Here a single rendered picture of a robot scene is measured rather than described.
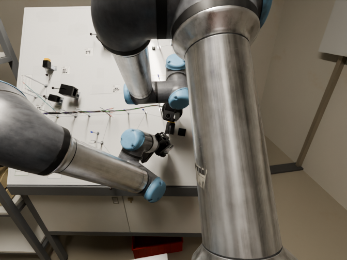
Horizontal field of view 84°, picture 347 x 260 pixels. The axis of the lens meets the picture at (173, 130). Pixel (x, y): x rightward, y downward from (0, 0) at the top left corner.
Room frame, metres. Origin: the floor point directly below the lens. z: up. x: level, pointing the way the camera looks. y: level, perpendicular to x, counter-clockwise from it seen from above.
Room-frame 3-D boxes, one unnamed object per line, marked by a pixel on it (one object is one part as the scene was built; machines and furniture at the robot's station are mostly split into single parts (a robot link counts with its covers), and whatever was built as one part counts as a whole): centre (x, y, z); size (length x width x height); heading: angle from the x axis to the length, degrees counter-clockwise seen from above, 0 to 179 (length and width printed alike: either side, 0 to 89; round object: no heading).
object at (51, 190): (0.73, 0.30, 0.83); 1.18 x 0.05 x 0.06; 88
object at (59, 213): (0.76, 0.57, 0.60); 0.55 x 0.02 x 0.39; 88
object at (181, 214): (0.74, 0.02, 0.60); 0.55 x 0.03 x 0.39; 88
